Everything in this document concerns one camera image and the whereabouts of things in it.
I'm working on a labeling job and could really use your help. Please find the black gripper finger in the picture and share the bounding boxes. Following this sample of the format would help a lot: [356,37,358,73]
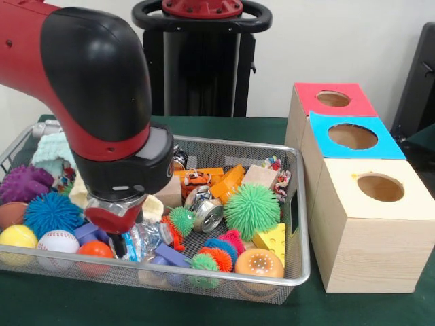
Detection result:
[113,232,129,259]

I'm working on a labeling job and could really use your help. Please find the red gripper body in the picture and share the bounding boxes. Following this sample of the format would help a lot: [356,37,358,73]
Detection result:
[84,199,145,236]

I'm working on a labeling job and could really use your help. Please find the cream knitted cloth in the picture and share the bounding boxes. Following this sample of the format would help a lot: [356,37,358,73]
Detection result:
[69,176,164,224]

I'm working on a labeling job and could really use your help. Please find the mint green cloth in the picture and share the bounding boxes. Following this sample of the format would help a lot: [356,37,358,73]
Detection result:
[32,132,77,170]

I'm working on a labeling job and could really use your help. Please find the purple spiky ball with eyes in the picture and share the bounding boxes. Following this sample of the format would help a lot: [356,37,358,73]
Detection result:
[0,165,55,204]

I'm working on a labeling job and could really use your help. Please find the wooden box with three holes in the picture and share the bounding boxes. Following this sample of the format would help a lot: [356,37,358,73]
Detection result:
[284,81,435,293]

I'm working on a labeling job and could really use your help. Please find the red orange ball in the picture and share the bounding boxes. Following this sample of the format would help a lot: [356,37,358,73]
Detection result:
[77,240,115,272]

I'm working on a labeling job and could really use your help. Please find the white baseball toy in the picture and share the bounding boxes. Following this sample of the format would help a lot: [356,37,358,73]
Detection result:
[37,230,81,269]

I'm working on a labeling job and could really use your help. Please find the plain blue spiky ball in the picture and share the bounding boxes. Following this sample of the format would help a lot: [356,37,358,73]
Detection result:
[24,192,84,240]

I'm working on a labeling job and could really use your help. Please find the dark green table cloth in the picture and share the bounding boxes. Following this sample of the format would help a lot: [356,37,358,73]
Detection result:
[0,114,435,326]

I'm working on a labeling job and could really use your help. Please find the crushed silver drink can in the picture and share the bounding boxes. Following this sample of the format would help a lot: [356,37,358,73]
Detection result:
[185,185,225,234]

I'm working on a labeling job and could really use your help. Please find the yellow ball toy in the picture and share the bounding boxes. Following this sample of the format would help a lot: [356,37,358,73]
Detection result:
[0,224,39,266]

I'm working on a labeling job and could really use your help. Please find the plain green spiky ball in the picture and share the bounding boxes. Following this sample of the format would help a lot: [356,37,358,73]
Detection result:
[223,183,281,242]

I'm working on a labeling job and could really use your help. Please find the toy burger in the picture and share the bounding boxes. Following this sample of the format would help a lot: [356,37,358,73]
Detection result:
[234,248,285,291]

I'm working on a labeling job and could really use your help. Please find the yellow toy cheese wedge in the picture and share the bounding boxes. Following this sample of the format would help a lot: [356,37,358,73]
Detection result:
[251,223,287,268]

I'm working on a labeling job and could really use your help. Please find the wire mesh bin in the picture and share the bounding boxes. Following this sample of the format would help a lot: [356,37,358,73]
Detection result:
[0,122,311,306]

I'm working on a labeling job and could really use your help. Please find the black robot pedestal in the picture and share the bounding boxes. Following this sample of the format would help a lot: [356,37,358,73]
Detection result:
[131,0,273,118]

